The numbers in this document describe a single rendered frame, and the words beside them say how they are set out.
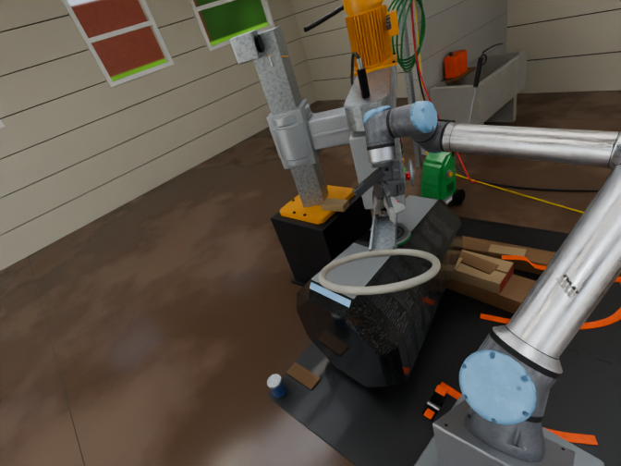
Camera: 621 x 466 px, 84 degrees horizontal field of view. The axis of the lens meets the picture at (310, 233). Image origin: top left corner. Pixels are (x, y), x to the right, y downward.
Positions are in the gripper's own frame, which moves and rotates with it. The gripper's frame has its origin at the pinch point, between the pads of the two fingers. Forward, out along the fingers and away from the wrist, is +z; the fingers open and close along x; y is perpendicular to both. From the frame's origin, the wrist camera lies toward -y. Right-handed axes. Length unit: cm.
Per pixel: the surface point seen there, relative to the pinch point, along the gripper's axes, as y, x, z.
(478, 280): 104, 98, 77
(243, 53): -27, 124, -96
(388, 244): 19, 45, 21
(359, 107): 14, 47, -44
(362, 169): 17, 62, -16
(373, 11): 45, 89, -98
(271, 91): -13, 137, -74
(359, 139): 15, 56, -31
